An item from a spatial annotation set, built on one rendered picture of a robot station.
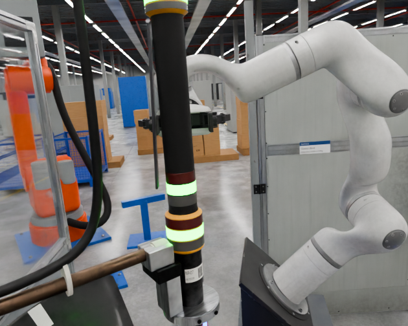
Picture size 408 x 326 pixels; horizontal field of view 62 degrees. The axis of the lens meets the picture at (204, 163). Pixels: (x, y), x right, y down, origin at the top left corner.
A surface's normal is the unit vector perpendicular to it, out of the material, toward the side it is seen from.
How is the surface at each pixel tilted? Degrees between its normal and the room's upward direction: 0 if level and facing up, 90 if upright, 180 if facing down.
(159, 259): 90
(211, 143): 90
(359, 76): 85
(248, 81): 93
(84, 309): 44
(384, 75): 67
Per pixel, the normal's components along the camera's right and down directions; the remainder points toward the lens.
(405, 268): 0.02, 0.22
